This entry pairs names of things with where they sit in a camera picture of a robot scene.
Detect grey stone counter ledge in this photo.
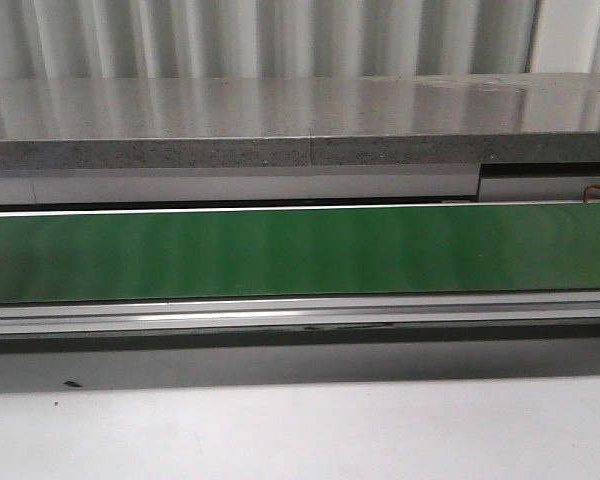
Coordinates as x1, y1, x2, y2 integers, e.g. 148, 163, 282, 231
0, 74, 600, 171

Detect green conveyor belt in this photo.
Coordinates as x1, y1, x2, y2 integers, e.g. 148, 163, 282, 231
0, 203, 600, 304

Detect white pleated curtain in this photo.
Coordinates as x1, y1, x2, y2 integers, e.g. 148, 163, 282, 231
0, 1, 600, 79

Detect silver conveyor frame rail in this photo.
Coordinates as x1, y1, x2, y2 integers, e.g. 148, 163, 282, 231
0, 290, 600, 343

